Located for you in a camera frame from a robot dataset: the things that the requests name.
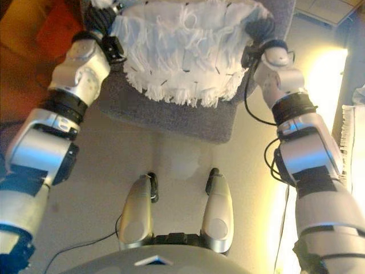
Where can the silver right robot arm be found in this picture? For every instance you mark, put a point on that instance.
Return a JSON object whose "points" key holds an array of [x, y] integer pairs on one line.
{"points": [[310, 154]]}

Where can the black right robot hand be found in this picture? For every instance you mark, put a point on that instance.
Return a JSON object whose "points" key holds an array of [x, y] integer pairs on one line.
{"points": [[261, 28]]}

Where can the grey fabric armchair sofa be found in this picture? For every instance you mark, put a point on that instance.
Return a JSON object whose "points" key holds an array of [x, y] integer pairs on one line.
{"points": [[176, 122]]}

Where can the silver left robot leg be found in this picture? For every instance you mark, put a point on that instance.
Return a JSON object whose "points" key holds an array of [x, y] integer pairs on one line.
{"points": [[137, 211]]}

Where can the silver right robot leg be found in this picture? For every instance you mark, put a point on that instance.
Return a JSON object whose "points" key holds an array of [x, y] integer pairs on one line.
{"points": [[218, 211]]}

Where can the multicolour rounded cabinet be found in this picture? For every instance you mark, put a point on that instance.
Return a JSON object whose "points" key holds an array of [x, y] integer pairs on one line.
{"points": [[25, 42]]}

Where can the silver robot leg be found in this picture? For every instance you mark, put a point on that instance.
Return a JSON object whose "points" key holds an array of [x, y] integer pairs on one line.
{"points": [[137, 211], [218, 211]]}

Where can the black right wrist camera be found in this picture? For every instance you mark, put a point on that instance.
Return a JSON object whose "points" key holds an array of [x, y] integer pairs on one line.
{"points": [[249, 57]]}

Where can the cream fringed bed blanket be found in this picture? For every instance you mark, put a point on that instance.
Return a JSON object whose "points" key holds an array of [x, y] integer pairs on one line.
{"points": [[352, 128]]}

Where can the grey robot torso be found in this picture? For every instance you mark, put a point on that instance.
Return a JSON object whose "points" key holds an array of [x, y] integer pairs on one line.
{"points": [[157, 261]]}

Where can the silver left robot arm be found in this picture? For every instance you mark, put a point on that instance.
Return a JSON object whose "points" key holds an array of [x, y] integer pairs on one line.
{"points": [[37, 154]]}

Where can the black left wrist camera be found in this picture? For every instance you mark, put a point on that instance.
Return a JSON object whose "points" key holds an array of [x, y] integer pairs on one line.
{"points": [[112, 50]]}

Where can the white fringed cushion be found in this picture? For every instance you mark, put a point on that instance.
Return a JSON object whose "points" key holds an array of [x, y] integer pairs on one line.
{"points": [[185, 57]]}

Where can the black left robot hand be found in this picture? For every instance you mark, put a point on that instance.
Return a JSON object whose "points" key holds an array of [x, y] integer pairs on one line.
{"points": [[98, 18]]}

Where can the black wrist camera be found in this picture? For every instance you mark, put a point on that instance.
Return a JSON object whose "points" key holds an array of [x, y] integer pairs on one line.
{"points": [[112, 50], [249, 57]]}

